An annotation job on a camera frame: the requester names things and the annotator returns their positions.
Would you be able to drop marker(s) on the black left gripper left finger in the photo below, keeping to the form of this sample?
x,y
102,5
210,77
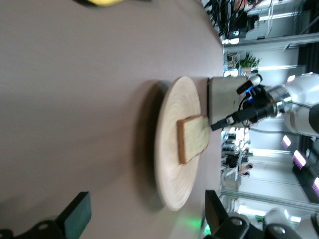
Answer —
x,y
74,214

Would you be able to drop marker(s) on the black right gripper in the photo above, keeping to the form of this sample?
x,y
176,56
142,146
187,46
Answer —
x,y
260,113

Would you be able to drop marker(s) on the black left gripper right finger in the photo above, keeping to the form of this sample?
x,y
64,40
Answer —
x,y
216,219

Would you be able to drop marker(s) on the round wooden plate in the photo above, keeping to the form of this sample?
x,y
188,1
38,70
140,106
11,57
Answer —
x,y
172,124

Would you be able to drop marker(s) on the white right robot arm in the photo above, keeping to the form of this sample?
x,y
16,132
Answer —
x,y
299,112

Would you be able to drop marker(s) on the green potted plant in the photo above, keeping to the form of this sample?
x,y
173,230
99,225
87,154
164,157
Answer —
x,y
249,62

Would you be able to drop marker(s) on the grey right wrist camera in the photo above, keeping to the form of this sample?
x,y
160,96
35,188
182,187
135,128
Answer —
x,y
249,84

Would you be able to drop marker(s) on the slice of brown bread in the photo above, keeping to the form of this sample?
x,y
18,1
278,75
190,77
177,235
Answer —
x,y
194,139

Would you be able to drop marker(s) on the grey metal frame beam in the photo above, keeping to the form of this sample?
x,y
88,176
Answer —
x,y
274,41

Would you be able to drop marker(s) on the yellow quilted oven mitt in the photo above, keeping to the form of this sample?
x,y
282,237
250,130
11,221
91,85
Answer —
x,y
104,2

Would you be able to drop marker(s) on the silver two-slot toaster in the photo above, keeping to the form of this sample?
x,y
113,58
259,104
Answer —
x,y
221,99

